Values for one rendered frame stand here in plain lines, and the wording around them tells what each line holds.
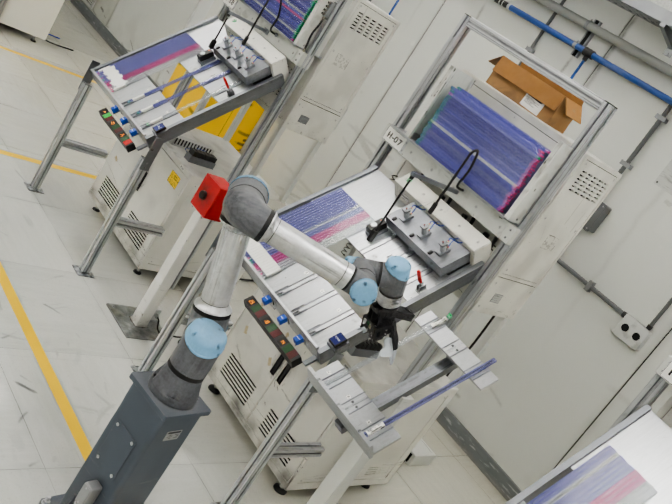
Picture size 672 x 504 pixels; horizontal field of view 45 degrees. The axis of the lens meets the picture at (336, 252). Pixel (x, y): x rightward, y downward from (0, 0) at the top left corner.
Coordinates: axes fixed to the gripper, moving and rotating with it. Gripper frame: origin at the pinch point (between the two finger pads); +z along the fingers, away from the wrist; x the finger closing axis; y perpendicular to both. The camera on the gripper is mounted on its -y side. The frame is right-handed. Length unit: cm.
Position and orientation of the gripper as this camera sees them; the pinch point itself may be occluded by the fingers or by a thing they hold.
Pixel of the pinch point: (378, 348)
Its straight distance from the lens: 256.0
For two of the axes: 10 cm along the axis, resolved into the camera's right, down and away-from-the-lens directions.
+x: 5.4, 5.8, -6.1
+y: -8.2, 2.0, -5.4
